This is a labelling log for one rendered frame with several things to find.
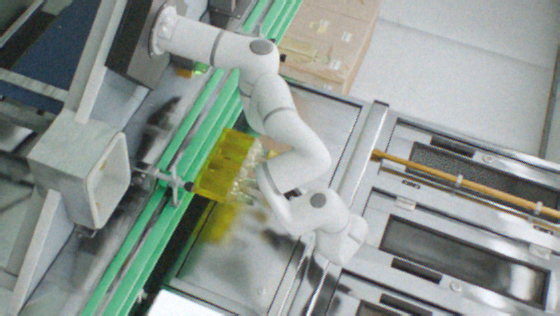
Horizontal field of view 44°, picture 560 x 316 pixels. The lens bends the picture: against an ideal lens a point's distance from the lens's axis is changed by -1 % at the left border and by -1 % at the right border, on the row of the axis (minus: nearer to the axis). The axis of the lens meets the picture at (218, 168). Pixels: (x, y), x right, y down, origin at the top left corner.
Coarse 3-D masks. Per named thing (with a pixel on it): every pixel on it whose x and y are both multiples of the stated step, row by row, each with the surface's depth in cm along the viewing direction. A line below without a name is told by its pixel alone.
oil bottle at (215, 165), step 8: (208, 160) 199; (216, 160) 199; (224, 160) 199; (208, 168) 198; (216, 168) 198; (224, 168) 198; (232, 168) 198; (240, 168) 198; (224, 176) 197; (232, 176) 196; (240, 176) 196; (248, 176) 198; (240, 184) 197
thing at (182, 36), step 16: (160, 16) 167; (176, 16) 170; (160, 32) 168; (176, 32) 168; (192, 32) 167; (208, 32) 167; (160, 48) 173; (176, 48) 170; (192, 48) 168; (208, 48) 166; (208, 64) 170
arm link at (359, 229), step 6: (354, 216) 178; (360, 216) 179; (354, 222) 177; (360, 222) 177; (354, 228) 177; (360, 228) 177; (366, 228) 178; (348, 234) 177; (354, 234) 177; (360, 234) 177; (366, 234) 180; (360, 240) 178; (360, 246) 184
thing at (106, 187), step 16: (112, 144) 162; (112, 160) 176; (128, 160) 175; (96, 176) 178; (112, 176) 181; (128, 176) 179; (96, 192) 179; (112, 192) 179; (96, 208) 165; (112, 208) 177; (96, 224) 170
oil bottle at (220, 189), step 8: (200, 168) 197; (200, 176) 196; (208, 176) 196; (216, 176) 196; (200, 184) 194; (208, 184) 194; (216, 184) 194; (224, 184) 194; (232, 184) 194; (200, 192) 197; (208, 192) 195; (216, 192) 194; (224, 192) 193; (232, 192) 193; (216, 200) 196; (224, 200) 195; (232, 200) 194
